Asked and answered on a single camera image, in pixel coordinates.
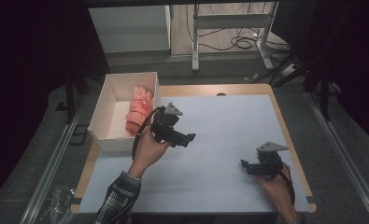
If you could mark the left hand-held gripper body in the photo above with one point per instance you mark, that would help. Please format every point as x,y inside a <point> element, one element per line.
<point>164,126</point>

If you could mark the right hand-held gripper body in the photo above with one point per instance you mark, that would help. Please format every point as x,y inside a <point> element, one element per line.
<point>268,161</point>

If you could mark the white box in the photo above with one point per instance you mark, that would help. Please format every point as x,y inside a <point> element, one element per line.
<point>113,118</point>

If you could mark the person's right hand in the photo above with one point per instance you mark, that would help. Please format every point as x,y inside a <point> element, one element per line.
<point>275,189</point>

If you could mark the person's left hand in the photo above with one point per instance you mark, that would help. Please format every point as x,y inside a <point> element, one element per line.
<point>148,152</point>

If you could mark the light blue table mat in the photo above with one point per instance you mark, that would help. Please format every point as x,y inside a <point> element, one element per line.
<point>222,140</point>

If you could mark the black metal stand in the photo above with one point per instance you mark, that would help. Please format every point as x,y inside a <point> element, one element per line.
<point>323,90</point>
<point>71,96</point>

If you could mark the white power strip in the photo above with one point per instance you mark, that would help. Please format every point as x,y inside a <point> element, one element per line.
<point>288,69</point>

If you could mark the white cabinet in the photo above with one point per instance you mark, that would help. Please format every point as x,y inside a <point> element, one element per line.
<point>132,28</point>

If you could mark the clear plastic bag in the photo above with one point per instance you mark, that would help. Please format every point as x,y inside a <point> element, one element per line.
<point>57,202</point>

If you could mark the metal floor rail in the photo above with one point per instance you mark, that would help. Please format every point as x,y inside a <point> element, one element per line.
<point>344,155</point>
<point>48,174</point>

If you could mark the grey metal desk frame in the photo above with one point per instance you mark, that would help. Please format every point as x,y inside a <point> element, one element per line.
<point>232,21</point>

